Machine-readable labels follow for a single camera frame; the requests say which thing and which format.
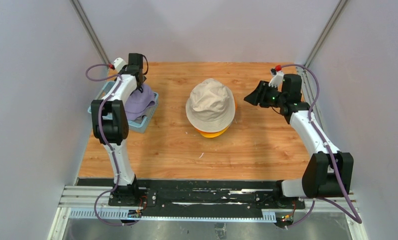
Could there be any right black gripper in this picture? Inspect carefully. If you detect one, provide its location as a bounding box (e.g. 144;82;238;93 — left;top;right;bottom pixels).
244;81;286;109

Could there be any beige hat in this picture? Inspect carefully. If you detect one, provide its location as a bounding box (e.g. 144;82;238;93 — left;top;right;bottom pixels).
185;78;235;132

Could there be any yellow bucket hat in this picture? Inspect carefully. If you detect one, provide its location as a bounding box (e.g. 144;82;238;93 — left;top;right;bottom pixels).
196;126;229;139

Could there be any lavender hat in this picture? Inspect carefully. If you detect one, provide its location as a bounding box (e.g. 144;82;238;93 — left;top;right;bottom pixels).
124;83;157;120

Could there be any orange bucket hat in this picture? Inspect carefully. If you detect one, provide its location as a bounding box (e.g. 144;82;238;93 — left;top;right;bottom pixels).
219;100;238;130

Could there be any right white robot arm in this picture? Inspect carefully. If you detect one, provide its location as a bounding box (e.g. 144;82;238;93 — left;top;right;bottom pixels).
244;73;354;209

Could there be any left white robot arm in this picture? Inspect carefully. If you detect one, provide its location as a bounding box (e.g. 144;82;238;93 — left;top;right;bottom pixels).
90;53;149;207

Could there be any light blue plastic basket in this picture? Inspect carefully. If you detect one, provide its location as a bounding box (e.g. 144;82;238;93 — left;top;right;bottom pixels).
88;75;159;135

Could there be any grey hat in basket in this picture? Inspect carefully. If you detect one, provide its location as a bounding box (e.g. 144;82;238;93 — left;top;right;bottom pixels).
126;104;157;124

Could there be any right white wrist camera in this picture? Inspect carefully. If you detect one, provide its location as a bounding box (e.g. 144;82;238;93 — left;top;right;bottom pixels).
268;65;284;88

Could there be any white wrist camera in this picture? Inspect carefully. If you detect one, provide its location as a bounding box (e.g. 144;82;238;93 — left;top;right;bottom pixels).
268;65;284;88
108;57;127;75

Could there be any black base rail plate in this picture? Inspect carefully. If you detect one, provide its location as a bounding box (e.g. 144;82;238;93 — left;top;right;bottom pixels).
76;178;307;224

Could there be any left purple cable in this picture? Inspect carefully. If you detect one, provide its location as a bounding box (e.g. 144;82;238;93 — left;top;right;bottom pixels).
85;63;141;227

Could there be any purple cable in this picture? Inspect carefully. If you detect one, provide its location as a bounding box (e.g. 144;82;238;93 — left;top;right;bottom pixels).
85;63;141;227
280;63;364;229

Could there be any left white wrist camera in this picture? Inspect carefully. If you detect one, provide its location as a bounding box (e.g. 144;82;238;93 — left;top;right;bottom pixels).
108;57;127;75

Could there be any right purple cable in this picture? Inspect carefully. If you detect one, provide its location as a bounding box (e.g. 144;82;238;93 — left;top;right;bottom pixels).
280;63;364;229

